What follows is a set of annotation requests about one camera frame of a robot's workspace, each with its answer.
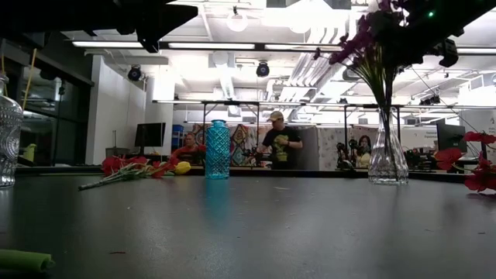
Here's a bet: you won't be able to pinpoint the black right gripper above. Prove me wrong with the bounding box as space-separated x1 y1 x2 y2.
377 0 496 69

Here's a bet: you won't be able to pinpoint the purple artificial flower bunch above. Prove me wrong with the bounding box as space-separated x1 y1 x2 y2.
328 0 408 171

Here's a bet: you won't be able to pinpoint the red artificial flower bunch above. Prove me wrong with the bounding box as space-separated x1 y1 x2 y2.
433 130 496 195
78 153 181 191

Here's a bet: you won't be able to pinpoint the green flower stem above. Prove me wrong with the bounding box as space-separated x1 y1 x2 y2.
0 249 56 274

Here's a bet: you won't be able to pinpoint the black monitor on arm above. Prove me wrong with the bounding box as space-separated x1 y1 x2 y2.
436 122 468 154

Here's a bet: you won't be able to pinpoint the clear conical glass vase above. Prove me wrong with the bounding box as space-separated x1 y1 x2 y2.
367 108 410 186

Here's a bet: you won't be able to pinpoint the blue glass vase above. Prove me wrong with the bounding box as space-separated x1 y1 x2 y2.
204 119 231 180

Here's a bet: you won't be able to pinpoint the clear round glass vase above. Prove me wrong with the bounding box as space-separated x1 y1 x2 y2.
0 73 23 190

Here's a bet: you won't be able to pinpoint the overhead LED light bar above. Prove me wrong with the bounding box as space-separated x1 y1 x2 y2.
71 40 496 55

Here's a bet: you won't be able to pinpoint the background robot station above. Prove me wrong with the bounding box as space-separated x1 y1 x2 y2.
405 146 437 171

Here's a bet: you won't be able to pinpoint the blue storage bins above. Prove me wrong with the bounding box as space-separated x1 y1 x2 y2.
171 123 185 150

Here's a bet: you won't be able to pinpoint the black background monitor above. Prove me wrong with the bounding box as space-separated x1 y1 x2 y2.
133 122 167 149

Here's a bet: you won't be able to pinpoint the person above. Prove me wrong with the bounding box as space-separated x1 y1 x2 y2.
257 110 305 171
171 132 203 164
354 134 374 169

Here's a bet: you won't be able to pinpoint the colourful patterned quilt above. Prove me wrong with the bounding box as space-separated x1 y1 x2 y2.
191 122 260 167

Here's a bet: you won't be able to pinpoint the yellow green bottle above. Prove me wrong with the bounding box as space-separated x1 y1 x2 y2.
22 143 38 163

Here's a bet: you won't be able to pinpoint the black background rig frame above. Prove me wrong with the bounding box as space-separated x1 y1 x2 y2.
153 99 496 171

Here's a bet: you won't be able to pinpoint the yellow hanging cable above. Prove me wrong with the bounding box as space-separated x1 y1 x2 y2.
21 48 38 112

